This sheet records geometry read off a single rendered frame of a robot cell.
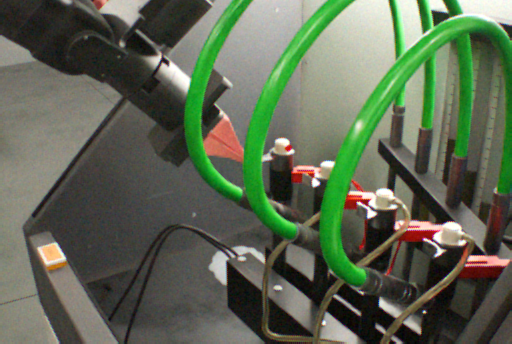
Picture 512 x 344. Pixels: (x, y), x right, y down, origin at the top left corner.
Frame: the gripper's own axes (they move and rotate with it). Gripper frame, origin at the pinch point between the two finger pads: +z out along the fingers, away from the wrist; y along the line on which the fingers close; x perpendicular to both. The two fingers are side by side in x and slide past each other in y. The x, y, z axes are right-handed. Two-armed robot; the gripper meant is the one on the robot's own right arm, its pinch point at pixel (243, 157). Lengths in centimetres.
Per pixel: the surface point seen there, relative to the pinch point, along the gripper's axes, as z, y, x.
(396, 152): 19.3, 13.1, 3.8
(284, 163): 4.3, 2.4, -0.3
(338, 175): -8.6, 5.0, -26.0
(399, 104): 15.7, 18.2, 5.5
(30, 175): 43, -118, 274
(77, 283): -1.2, -28.1, 9.4
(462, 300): 44.8, 4.2, -2.7
